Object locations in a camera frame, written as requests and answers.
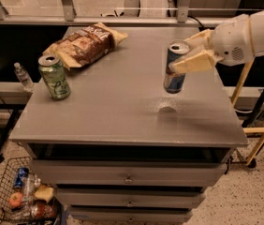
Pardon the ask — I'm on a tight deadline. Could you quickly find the black wire basket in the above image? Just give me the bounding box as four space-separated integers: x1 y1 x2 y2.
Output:
0 156 62 223

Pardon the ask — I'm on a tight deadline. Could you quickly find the brown chip bag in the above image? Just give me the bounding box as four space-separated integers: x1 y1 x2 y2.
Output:
43 22 128 70

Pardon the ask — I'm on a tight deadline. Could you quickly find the green soda can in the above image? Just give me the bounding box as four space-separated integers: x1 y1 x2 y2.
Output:
38 54 70 100

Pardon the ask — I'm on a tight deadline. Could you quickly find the grey drawer cabinet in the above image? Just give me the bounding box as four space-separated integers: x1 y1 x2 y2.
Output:
11 27 247 225

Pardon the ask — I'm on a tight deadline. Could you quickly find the blue silver redbull can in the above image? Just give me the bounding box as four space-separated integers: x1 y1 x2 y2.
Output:
163 39 190 94

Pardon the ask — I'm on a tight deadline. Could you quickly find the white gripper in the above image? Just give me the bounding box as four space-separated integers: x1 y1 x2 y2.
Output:
170 14 254 74

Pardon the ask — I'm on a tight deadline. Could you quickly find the black side desk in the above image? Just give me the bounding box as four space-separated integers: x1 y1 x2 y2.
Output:
0 82 33 163

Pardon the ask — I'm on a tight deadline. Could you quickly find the yellow sponge in basket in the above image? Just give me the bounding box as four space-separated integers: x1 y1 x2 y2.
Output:
35 186 53 203

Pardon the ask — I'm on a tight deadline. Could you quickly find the clear bottle in basket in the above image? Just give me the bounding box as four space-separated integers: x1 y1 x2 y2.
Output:
22 174 41 197

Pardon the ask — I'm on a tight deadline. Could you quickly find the blue can in basket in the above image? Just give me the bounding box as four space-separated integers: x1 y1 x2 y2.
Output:
13 167 29 188

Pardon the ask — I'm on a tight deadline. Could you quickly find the clear plastic water bottle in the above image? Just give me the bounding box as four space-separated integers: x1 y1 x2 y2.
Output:
14 63 34 93

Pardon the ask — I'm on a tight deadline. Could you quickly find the red can in basket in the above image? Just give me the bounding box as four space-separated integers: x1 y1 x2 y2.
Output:
31 202 57 219

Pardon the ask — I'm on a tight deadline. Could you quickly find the orange fruit in basket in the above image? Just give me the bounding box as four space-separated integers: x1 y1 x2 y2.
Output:
8 192 22 208

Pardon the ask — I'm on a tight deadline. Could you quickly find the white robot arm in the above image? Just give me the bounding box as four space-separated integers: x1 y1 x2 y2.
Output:
169 10 264 74

